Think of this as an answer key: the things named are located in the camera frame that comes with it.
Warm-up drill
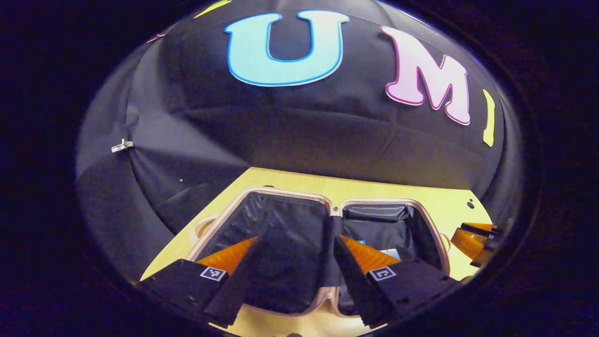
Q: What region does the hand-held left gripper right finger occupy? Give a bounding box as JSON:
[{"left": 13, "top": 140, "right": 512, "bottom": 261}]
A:
[{"left": 333, "top": 235, "right": 460, "bottom": 330}]

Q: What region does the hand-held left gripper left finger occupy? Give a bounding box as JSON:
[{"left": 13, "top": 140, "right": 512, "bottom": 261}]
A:
[{"left": 139, "top": 236, "right": 266, "bottom": 329}]

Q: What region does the pale pink suitcase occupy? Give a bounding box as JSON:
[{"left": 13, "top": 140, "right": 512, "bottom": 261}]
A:
[{"left": 187, "top": 186, "right": 452, "bottom": 319}]

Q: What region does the black backdrop cloth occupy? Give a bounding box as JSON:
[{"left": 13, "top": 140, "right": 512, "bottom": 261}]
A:
[{"left": 75, "top": 0, "right": 525, "bottom": 284}]

